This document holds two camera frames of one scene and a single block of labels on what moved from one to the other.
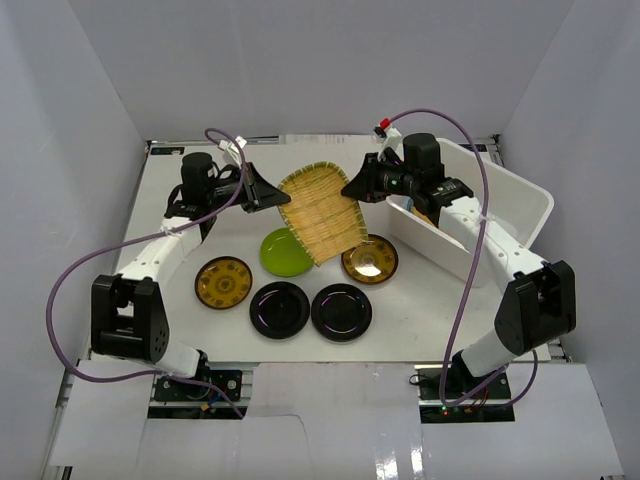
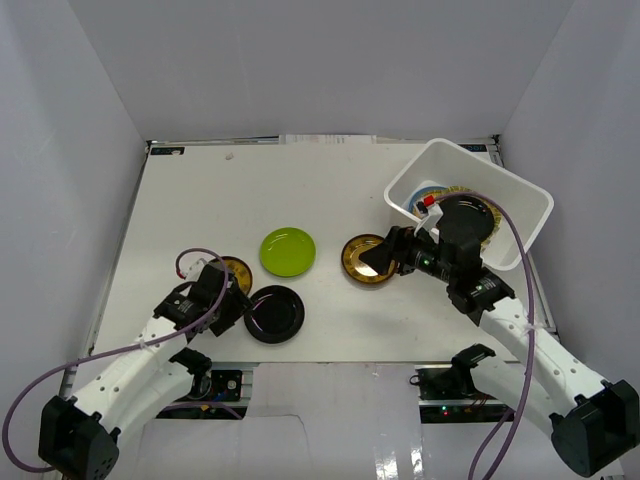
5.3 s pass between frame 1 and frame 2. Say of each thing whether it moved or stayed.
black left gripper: moved
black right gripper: moved
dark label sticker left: stayed
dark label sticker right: stayed
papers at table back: stayed
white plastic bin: stayed
